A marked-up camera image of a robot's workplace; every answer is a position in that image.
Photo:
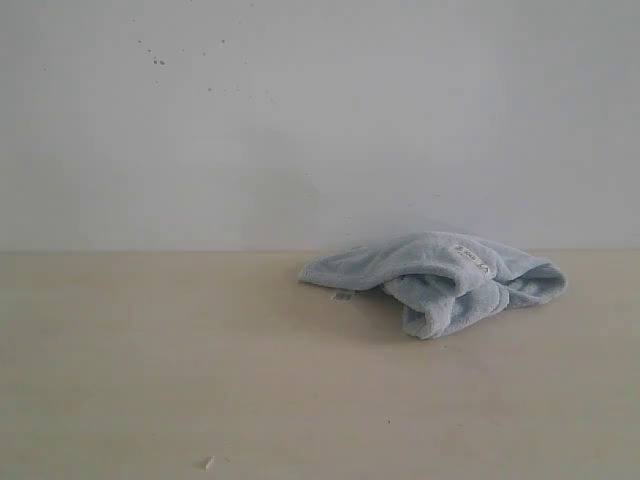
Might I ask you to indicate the light blue fluffy towel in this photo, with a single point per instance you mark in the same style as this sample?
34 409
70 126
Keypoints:
445 281

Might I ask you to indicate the small white paper scrap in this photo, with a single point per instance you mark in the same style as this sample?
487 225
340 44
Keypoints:
208 463

